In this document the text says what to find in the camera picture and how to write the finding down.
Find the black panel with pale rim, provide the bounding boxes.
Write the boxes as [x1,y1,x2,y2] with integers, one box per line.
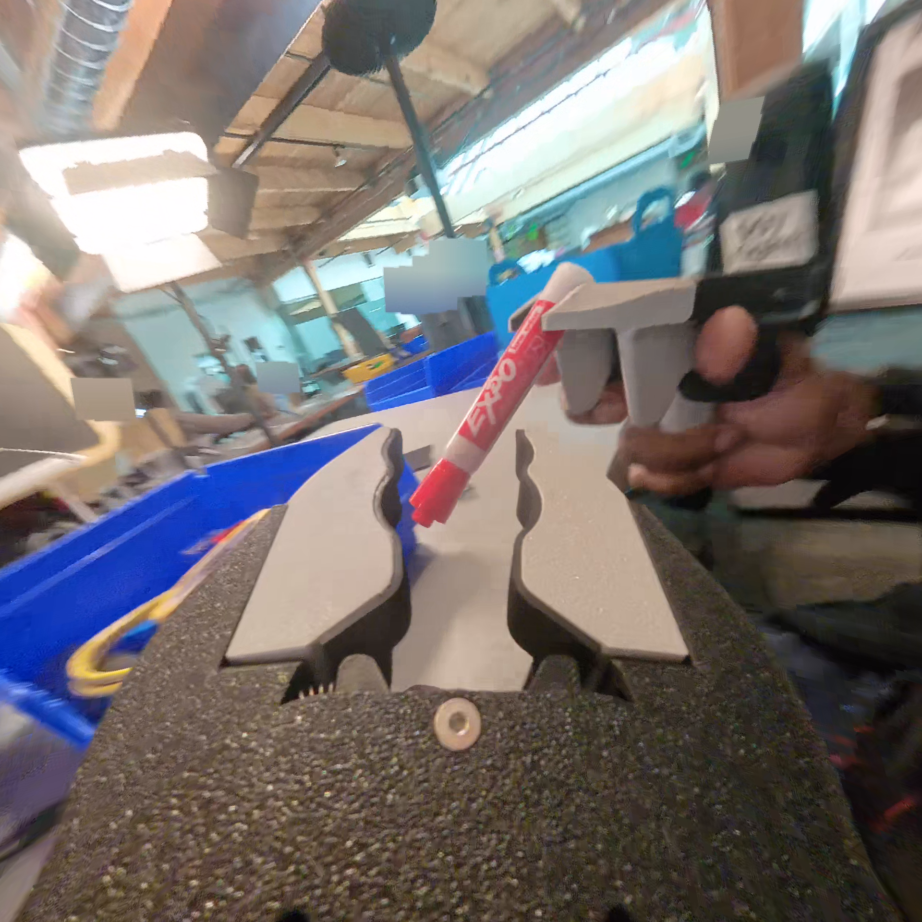
[0,324,120,505]

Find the person's right forearm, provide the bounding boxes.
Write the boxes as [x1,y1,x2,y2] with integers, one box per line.
[814,382,922,520]

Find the bright ceiling light panel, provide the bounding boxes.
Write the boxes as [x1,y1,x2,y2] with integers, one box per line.
[18,133,217,253]

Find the black hanging box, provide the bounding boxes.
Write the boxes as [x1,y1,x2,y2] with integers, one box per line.
[207,167,260,239]

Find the red dry-erase marker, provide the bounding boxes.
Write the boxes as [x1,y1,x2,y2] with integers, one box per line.
[409,261,595,528]

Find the blue tote bag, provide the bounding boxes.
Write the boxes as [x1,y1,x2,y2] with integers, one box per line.
[486,187,685,350]

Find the person's right hand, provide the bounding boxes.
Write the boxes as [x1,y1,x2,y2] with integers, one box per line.
[565,304,878,498]

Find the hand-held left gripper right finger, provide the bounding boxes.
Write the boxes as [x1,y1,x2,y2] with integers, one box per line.
[506,429,692,662]

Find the black floor lamp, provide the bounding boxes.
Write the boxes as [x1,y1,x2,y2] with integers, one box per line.
[320,0,462,239]

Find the person's dark trousers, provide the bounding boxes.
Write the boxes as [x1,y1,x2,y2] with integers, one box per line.
[691,504,922,922]

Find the large blue plastic bin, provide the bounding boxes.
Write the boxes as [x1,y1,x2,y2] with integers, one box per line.
[0,424,419,750]

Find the silver ribbed air duct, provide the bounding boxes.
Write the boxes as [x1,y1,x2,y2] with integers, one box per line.
[39,0,134,138]

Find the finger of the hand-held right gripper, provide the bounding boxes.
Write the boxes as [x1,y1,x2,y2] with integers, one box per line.
[506,301,615,417]
[542,279,698,431]

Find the yellow cable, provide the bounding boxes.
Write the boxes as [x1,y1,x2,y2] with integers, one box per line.
[66,594,192,698]

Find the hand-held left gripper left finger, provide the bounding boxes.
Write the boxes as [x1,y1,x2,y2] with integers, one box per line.
[223,427,413,669]

